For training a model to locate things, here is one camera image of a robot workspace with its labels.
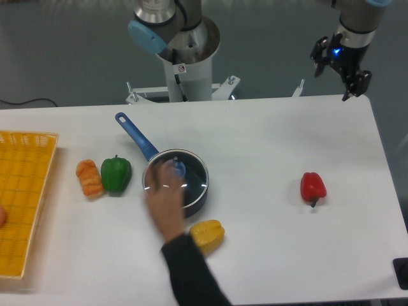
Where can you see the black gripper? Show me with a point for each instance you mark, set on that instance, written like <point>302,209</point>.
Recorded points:
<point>345,61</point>

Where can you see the red toy bell pepper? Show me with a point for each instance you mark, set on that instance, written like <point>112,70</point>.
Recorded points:
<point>312,188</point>

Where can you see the glass lid blue knob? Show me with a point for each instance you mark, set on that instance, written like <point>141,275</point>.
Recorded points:
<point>188,166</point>

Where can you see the blue saucepan with handle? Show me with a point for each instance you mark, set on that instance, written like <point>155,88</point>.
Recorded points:
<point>139,138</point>

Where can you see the green toy bell pepper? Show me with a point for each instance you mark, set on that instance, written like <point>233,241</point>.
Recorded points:
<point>116,174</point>

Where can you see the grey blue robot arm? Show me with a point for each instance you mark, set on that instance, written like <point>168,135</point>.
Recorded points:
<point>358,20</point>

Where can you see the black sleeved forearm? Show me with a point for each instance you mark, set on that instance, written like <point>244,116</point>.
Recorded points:
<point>191,280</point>

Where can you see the person's hand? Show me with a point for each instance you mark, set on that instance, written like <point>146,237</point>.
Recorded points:
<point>164,199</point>

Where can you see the black device at table edge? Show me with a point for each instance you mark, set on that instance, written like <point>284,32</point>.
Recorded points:
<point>400,268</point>

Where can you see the yellow toy bell pepper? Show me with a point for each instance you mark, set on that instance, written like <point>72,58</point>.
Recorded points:
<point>207,235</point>

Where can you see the orange toy bread roll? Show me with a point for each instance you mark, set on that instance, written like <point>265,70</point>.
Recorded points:
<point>89,179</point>

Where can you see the yellow woven basket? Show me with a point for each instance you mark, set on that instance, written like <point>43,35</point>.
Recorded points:
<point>26,160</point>

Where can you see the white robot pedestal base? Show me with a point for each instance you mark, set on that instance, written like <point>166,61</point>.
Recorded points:
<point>187,61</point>

